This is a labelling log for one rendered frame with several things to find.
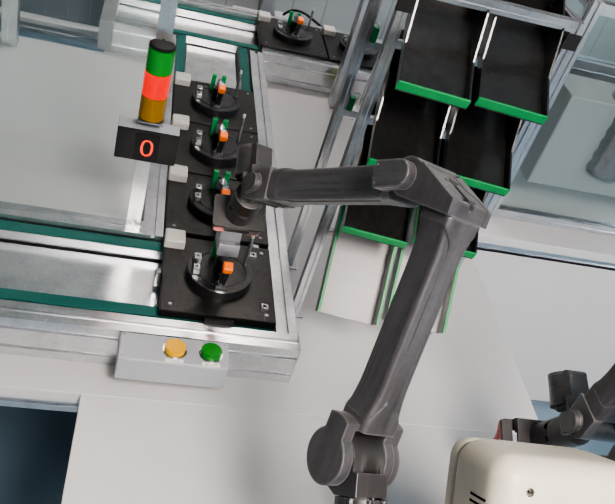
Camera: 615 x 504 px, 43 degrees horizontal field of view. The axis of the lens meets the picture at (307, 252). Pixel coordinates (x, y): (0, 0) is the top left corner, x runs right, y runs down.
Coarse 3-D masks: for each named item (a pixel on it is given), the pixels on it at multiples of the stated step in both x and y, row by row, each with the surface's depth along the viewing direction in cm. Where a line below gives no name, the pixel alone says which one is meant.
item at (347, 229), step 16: (368, 128) 165; (368, 144) 163; (352, 208) 156; (368, 208) 156; (384, 208) 157; (400, 208) 158; (352, 224) 154; (368, 224) 155; (384, 224) 155; (400, 224) 156; (384, 240) 153; (400, 240) 155
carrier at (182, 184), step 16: (176, 176) 188; (192, 176) 192; (208, 176) 194; (176, 192) 185; (192, 192) 184; (208, 192) 185; (176, 208) 181; (192, 208) 181; (208, 208) 181; (176, 224) 176; (192, 224) 178; (208, 224) 179; (208, 240) 177; (240, 240) 178; (256, 240) 179
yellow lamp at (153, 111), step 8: (144, 96) 148; (144, 104) 149; (152, 104) 149; (160, 104) 149; (144, 112) 150; (152, 112) 150; (160, 112) 151; (144, 120) 151; (152, 120) 151; (160, 120) 152
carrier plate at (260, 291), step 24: (192, 240) 173; (168, 264) 165; (264, 264) 174; (168, 288) 159; (192, 288) 161; (264, 288) 167; (168, 312) 155; (192, 312) 156; (216, 312) 158; (240, 312) 160; (264, 312) 162
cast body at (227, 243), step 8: (216, 232) 162; (224, 232) 156; (232, 232) 157; (216, 240) 160; (224, 240) 158; (232, 240) 158; (216, 248) 159; (224, 248) 157; (232, 248) 157; (232, 256) 159
